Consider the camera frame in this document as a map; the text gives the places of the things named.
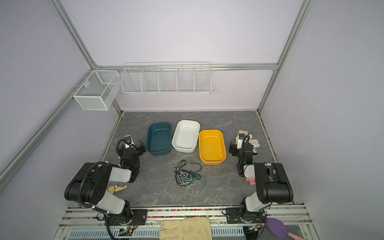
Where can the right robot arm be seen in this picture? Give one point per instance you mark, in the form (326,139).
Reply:
(271,182)

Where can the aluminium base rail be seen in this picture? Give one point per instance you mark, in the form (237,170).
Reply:
(81,218)

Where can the long white wire basket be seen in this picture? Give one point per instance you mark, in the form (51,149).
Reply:
(167,78)

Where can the yellow toy figure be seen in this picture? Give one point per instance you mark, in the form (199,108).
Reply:
(113,189)

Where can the dark teal plastic bin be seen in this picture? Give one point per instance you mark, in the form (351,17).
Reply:
(159,140)

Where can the white plastic bin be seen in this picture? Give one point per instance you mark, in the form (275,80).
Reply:
(186,136)

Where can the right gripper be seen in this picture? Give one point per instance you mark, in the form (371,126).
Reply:
(235,149)

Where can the yellow plastic bin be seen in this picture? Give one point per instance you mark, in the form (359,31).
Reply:
(212,149)

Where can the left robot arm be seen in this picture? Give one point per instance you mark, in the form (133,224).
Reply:
(89,187)

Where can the white knit glove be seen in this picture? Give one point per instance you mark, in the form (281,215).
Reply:
(255,143)

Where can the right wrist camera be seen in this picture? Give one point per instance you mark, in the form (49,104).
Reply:
(239,139)

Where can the purple pink brush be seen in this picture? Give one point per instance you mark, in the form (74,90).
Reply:
(278,228)

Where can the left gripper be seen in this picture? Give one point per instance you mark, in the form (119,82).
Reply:
(139,147)

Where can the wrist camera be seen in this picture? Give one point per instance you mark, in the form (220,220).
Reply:
(128,141)
(239,139)

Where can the pink toy figure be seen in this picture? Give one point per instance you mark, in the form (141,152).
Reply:
(251,181)

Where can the beige leather glove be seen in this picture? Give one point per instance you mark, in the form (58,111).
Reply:
(196,228)

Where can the small white mesh basket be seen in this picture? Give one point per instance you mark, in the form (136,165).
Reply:
(99,90)

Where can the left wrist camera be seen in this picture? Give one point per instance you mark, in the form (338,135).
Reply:
(128,141)

